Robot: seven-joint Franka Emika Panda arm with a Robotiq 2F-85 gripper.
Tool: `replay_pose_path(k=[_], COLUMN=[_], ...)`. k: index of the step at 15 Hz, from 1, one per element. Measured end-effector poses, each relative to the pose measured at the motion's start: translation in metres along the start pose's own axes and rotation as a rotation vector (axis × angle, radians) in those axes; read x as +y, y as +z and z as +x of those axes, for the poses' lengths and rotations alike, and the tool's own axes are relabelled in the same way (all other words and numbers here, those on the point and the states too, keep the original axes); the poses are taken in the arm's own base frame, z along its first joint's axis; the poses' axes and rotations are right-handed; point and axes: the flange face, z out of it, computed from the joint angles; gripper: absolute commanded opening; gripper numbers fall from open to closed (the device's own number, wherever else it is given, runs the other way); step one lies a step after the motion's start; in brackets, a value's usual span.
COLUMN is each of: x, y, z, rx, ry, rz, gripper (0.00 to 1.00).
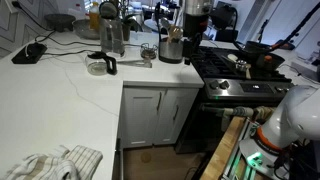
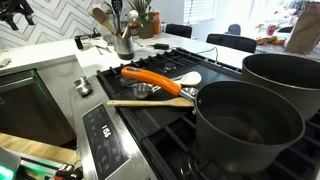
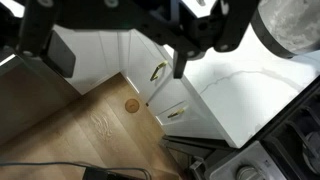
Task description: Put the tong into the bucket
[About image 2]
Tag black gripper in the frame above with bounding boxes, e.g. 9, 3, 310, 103
0, 0, 36, 32

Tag white cloth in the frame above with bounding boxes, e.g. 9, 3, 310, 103
0, 56, 13, 69

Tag small black counter device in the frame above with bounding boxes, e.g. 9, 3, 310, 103
74, 34, 85, 51

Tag stainless dishwasher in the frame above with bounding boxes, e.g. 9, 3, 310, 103
0, 69, 78, 147

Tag silver stove knob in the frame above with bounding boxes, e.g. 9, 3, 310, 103
73, 76, 93, 98

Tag black slotted spatula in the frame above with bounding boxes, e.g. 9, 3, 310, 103
111, 0, 124, 34

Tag silver ladle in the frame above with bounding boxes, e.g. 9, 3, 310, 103
123, 9, 140, 38

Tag brown ladle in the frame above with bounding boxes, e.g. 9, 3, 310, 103
121, 20, 144, 40

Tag potted green plant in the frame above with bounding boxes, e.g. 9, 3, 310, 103
127, 0, 156, 40

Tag orange bottle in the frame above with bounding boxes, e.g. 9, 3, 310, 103
148, 11, 162, 36

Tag metal measuring cup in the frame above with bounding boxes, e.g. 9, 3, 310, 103
131, 82, 168, 100

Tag black power adapter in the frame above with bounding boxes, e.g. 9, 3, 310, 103
152, 42, 171, 51

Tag green lit device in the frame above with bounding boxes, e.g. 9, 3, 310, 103
0, 147, 22, 180

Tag flat wooden spatula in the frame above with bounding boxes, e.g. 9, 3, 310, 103
106, 96, 195, 108

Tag red and black tool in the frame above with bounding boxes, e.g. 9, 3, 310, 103
52, 162, 84, 180

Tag black dining chair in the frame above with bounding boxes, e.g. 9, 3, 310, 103
205, 33, 258, 54
165, 23, 194, 40

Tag black gas range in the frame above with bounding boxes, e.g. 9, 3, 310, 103
68, 47, 320, 180

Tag cream plastic spoon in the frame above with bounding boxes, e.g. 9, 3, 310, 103
151, 70, 203, 94

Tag white window blinds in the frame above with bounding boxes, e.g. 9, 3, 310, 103
183, 0, 218, 25

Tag blue chair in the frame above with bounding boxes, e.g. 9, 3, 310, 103
227, 23, 242, 36

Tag large dark stock pot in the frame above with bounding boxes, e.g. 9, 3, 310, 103
240, 53, 320, 122

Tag brown paper bag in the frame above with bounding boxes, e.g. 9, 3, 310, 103
284, 1, 320, 55

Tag thin black stove cable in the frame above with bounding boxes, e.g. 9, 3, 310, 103
195, 46, 220, 64

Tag saucepan with orange handle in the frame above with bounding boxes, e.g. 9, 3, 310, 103
120, 65, 306, 175

